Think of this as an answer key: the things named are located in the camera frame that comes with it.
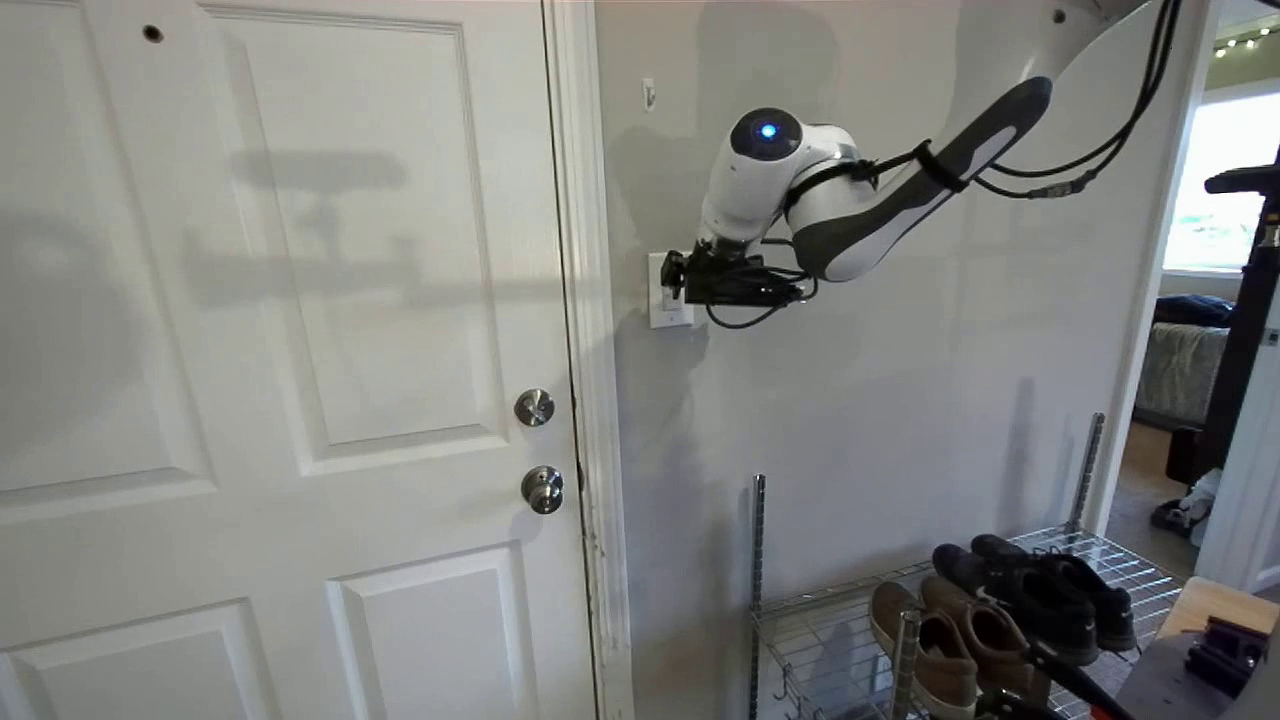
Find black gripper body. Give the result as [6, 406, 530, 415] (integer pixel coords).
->
[659, 239, 815, 309]

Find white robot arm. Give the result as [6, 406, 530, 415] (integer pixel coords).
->
[659, 0, 1144, 309]

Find silver deadbolt lock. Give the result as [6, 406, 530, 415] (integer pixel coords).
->
[511, 387, 554, 429]

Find silver door knob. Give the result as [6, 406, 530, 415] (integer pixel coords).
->
[521, 464, 565, 516]

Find tan suede shoe outer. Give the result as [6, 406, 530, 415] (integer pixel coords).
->
[867, 580, 974, 720]

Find tan suede shoe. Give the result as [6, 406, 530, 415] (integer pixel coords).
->
[867, 580, 974, 720]
[920, 577, 1046, 706]

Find white panel door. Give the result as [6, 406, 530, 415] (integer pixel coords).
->
[0, 0, 596, 720]

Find tan suede shoe inner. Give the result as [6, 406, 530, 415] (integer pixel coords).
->
[920, 577, 1046, 706]

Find bed with dark bedding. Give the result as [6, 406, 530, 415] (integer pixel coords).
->
[1137, 296, 1230, 429]

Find black Nike sneaker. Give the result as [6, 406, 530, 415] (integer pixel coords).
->
[931, 537, 1096, 665]

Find black sneaker outer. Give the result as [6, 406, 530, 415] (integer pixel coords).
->
[971, 537, 1137, 665]

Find bright window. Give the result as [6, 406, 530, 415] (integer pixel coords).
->
[1159, 90, 1280, 282]

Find black stand pole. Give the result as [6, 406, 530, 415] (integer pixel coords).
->
[1191, 155, 1280, 472]

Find small black box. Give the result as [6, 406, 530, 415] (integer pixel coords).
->
[1185, 618, 1268, 697]

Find white wall light switch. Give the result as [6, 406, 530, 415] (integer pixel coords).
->
[647, 253, 698, 333]

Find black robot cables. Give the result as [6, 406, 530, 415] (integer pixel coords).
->
[698, 0, 1191, 333]

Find silver wire shoe rack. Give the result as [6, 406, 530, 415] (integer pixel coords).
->
[746, 414, 1181, 720]

